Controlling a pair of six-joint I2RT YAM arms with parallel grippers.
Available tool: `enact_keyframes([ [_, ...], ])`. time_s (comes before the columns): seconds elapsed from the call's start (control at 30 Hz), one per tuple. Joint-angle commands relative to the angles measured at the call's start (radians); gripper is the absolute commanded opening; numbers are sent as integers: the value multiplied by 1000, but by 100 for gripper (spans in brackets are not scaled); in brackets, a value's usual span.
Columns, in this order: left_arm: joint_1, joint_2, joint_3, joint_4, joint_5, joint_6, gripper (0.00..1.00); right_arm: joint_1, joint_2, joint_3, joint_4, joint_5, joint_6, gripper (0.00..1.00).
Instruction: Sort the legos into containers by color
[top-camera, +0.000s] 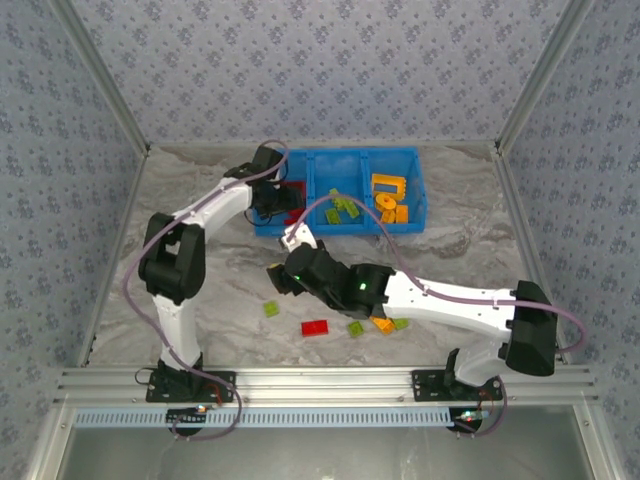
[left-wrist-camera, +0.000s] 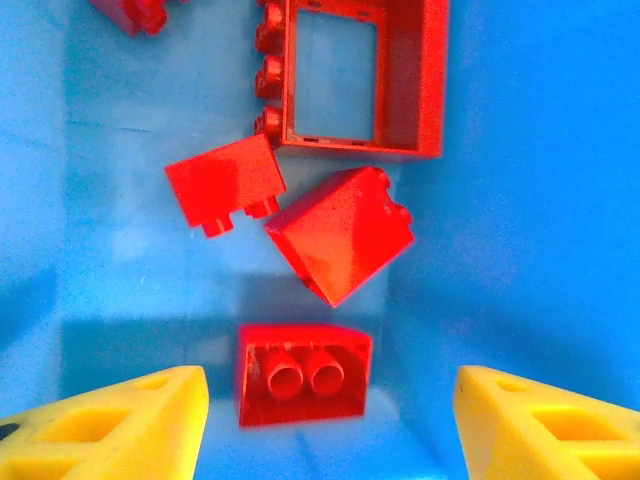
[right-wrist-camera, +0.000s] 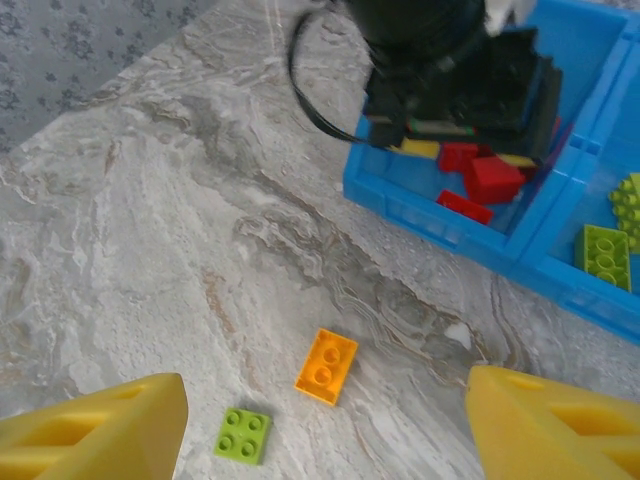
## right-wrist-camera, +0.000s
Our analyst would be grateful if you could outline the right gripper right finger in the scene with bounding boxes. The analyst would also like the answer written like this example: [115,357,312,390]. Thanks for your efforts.
[464,364,640,480]

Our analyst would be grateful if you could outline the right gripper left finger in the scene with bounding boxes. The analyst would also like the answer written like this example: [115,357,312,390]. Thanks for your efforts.
[0,372,190,480]

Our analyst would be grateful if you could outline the long red lego brick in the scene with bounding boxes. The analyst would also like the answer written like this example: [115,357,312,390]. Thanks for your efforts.
[437,142,482,175]

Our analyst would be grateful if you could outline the blue three-compartment plastic bin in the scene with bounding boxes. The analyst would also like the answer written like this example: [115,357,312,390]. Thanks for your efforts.
[342,0,640,346]

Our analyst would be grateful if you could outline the long green lego brick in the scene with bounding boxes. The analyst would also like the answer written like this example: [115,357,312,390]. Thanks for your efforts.
[573,223,632,292]
[607,172,640,237]

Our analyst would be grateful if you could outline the small green lego brick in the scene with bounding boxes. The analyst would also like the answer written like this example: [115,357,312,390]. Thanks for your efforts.
[213,407,274,466]

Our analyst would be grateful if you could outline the orange lego brick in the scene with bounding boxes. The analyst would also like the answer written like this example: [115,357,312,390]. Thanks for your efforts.
[293,327,360,407]

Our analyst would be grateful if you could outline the thin black left gripper cable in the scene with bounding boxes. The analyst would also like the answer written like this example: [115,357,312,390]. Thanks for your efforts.
[287,7,374,147]

